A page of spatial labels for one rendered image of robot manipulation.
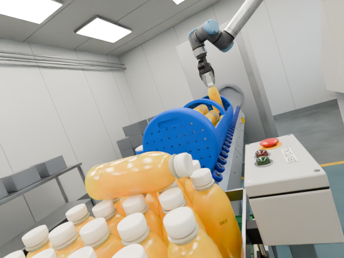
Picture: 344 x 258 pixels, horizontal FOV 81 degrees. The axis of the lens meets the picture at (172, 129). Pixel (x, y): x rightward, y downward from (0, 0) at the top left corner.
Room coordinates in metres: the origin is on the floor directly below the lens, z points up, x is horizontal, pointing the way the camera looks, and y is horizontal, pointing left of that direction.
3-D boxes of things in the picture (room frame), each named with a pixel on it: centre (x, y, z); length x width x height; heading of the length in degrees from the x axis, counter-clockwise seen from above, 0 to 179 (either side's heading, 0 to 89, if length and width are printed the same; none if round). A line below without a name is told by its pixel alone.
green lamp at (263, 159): (0.32, -0.12, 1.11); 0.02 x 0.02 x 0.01
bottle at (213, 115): (1.09, -0.22, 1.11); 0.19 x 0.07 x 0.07; 157
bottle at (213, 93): (1.37, -0.35, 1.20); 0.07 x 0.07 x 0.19
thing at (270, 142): (0.39, -0.17, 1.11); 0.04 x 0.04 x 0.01
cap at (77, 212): (0.40, 0.24, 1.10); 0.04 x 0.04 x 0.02
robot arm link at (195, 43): (1.39, -0.36, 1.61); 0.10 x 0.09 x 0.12; 31
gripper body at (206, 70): (1.40, -0.36, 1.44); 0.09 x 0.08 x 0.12; 157
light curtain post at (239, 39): (1.89, -0.86, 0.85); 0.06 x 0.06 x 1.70; 67
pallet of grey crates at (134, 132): (4.91, 0.67, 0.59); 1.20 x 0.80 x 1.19; 65
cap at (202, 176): (0.35, -0.02, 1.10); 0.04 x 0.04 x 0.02
